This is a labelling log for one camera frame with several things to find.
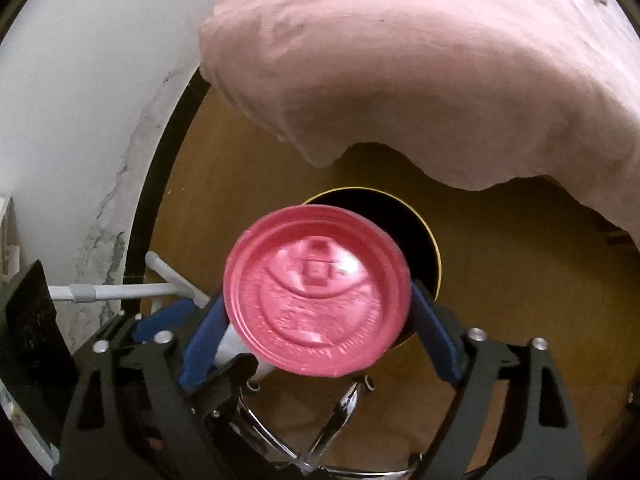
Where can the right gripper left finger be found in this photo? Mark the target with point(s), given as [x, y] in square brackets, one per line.
[160, 409]

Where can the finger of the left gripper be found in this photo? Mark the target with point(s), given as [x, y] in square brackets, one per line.
[168, 318]

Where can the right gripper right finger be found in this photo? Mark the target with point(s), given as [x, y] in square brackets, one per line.
[511, 417]

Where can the pink lidded paper cup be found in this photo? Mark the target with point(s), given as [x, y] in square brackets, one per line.
[316, 290]

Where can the black round trash bin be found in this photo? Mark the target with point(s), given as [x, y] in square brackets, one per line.
[401, 222]

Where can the chrome chair base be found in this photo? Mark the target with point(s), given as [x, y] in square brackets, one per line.
[309, 462]

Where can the pink bed blanket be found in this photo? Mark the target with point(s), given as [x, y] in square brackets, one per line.
[473, 92]

